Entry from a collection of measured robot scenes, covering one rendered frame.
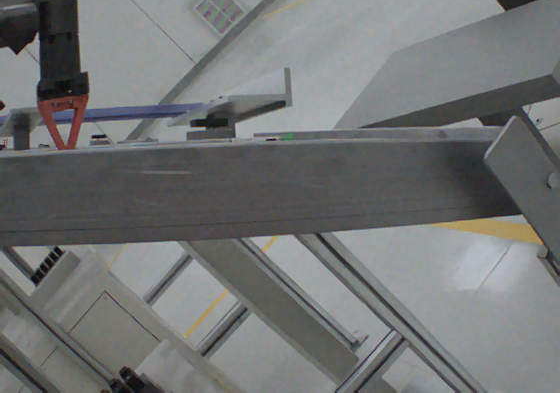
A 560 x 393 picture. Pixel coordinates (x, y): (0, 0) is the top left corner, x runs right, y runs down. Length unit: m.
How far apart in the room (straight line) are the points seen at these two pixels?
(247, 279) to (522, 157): 0.96
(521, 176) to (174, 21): 8.37
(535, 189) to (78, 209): 0.33
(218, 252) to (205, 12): 7.59
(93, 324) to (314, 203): 1.50
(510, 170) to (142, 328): 1.56
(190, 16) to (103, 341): 7.12
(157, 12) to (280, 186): 8.35
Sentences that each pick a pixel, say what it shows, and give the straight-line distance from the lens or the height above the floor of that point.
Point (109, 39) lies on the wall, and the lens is 8.78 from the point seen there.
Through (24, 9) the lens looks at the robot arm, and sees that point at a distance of 1.00.
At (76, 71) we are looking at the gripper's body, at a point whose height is 1.00.
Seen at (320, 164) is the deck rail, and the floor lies 0.83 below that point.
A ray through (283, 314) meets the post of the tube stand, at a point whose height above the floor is 0.43.
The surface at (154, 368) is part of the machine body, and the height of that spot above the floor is 0.62.
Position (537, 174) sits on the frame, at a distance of 0.62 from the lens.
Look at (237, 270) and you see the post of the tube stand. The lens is 1.50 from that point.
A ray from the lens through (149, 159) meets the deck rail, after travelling 0.55.
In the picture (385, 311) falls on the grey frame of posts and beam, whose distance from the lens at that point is 1.41.
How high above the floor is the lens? 1.00
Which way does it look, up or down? 15 degrees down
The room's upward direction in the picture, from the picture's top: 45 degrees counter-clockwise
